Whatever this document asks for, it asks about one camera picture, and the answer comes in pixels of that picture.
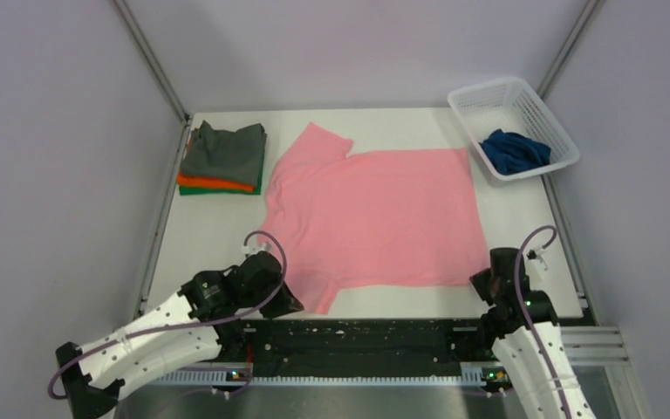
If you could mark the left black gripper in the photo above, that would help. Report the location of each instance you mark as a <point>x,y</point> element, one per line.
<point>285,304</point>

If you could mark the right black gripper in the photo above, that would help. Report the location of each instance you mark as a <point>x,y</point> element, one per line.
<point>479,281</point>

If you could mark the pink t shirt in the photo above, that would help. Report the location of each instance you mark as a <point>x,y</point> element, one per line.
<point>392,217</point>

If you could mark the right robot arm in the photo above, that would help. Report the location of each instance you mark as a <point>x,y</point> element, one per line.
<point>521,331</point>

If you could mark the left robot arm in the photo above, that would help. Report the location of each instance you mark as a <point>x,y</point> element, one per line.
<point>201,321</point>

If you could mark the folded orange t shirt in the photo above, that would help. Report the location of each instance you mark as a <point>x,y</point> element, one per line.
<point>194,185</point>

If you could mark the folded grey t shirt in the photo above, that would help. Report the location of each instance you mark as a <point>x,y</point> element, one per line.
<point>249,140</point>

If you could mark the crumpled blue t shirt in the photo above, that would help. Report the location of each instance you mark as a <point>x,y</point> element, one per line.
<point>511,153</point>

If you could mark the white plastic basket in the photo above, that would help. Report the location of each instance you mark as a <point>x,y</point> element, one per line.
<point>511,104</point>

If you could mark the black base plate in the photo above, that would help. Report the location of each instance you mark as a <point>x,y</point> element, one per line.
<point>356,348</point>

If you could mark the white slotted cable duct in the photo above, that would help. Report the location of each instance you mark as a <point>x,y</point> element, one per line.
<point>469,377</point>

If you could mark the left aluminium frame post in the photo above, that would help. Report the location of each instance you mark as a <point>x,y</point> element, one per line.
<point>144,48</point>

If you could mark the aluminium frame post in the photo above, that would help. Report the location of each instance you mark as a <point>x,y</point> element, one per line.
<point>144,48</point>
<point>579,28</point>

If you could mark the right aluminium frame post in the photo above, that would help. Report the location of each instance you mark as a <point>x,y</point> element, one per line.
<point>579,28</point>

